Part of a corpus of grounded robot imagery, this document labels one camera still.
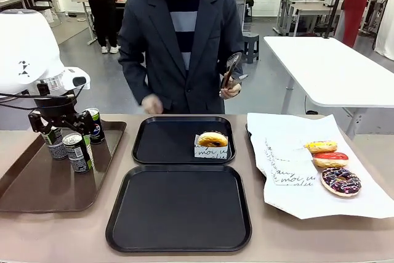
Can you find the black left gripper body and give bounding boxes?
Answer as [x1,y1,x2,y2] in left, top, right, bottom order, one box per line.
[33,93,78,127]

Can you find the green and white drink can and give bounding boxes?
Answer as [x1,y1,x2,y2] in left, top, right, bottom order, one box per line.
[62,132,95,174]
[42,126,68,161]

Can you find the metal serving tongs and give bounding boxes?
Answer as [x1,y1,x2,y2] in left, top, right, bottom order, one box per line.
[220,52,249,90]

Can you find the yellow iced donut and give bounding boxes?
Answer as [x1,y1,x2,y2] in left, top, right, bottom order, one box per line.
[304,140,338,154]

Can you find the red iced donut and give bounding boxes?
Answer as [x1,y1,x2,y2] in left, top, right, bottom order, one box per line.
[312,152,350,169]

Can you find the chocolate sprinkled donut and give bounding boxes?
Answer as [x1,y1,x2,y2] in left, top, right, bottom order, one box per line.
[321,167,362,196]

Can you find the person's right forearm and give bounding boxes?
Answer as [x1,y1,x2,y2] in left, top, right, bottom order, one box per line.
[118,56,161,108]

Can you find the person's right hand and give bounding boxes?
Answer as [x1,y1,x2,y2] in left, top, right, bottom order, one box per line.
[141,93,164,115]

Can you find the person's left hand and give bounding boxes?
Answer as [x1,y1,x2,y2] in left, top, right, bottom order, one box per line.
[219,79,243,100]

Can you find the black Pepsi can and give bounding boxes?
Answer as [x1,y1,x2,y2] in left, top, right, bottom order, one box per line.
[84,107,106,145]

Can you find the brown plastic tray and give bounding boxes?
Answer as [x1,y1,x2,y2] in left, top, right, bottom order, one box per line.
[0,120,127,214]

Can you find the small black serving tray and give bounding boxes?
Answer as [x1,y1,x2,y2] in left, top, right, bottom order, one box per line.
[131,116,236,165]

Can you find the person in black clothes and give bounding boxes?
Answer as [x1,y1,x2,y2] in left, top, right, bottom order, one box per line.
[75,0,121,55]

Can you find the person in dark blazer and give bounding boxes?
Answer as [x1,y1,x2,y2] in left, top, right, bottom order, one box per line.
[118,0,244,115]

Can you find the large black serving tray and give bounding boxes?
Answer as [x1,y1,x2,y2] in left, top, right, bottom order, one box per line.
[105,164,252,253]

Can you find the plain glazed donut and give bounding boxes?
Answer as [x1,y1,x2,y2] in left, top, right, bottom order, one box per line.
[197,131,229,148]

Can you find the glazed donut in paper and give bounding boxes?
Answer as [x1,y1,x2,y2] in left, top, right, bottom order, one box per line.
[193,134,229,160]

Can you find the black tray under paper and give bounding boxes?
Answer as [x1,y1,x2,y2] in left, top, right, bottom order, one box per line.
[245,123,267,180]

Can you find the dark grey plastic stool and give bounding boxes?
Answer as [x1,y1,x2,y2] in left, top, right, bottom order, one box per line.
[243,33,261,64]

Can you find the large white paper sheet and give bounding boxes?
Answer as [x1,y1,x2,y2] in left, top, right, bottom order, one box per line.
[246,111,394,220]

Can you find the white rectangular table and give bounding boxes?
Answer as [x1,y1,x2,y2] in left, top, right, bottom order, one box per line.
[263,35,394,140]

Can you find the grey workshop desk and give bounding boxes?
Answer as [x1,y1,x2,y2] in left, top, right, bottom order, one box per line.
[276,0,344,38]

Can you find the black slanted pole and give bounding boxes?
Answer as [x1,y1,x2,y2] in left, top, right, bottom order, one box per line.
[321,0,352,39]

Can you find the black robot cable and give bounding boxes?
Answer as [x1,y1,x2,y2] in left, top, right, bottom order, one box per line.
[0,83,86,113]

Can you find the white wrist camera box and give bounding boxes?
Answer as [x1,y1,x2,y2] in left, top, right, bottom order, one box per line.
[61,67,92,91]

